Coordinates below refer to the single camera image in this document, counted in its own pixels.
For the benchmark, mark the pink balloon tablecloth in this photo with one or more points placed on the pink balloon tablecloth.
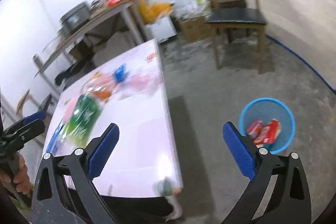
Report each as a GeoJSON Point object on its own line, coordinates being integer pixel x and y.
{"type": "Point", "coordinates": [144, 162]}

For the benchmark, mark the grey metal side table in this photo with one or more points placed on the grey metal side table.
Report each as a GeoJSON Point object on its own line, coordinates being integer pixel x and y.
{"type": "Point", "coordinates": [130, 16]}

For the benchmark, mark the blue mesh trash basket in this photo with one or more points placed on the blue mesh trash basket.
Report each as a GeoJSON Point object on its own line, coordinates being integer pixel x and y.
{"type": "Point", "coordinates": [269, 112]}

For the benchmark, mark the clear pink snack bag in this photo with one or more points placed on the clear pink snack bag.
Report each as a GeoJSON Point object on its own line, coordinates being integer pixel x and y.
{"type": "Point", "coordinates": [104, 87]}

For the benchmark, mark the brown cardboard box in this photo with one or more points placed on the brown cardboard box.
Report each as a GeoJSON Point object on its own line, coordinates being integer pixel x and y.
{"type": "Point", "coordinates": [195, 29]}

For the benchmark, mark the left hand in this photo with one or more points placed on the left hand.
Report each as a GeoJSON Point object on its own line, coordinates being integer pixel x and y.
{"type": "Point", "coordinates": [21, 179]}

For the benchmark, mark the wooden chair black seat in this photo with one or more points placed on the wooden chair black seat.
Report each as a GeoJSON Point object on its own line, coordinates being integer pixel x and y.
{"type": "Point", "coordinates": [239, 18]}

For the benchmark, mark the black clothing pile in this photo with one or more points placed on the black clothing pile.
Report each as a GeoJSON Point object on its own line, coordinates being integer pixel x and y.
{"type": "Point", "coordinates": [79, 69]}

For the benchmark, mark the green plastic bottle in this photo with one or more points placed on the green plastic bottle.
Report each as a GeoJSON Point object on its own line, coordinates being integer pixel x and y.
{"type": "Point", "coordinates": [80, 117]}

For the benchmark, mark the grey rice cooker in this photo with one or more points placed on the grey rice cooker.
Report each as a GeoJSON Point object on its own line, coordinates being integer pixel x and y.
{"type": "Point", "coordinates": [75, 18]}

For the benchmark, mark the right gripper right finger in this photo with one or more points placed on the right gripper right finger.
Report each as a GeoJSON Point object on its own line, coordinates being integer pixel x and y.
{"type": "Point", "coordinates": [290, 200]}

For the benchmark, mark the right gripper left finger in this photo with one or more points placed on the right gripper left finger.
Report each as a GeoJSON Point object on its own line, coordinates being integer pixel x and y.
{"type": "Point", "coordinates": [52, 202]}

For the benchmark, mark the blue plastic bag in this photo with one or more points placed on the blue plastic bag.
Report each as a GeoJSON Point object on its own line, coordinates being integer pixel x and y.
{"type": "Point", "coordinates": [120, 74]}

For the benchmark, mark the yellow plastic bag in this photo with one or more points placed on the yellow plastic bag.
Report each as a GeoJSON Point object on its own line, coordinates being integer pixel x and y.
{"type": "Point", "coordinates": [150, 14]}

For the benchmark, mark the red snack box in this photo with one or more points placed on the red snack box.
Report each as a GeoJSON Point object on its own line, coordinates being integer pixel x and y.
{"type": "Point", "coordinates": [263, 134]}

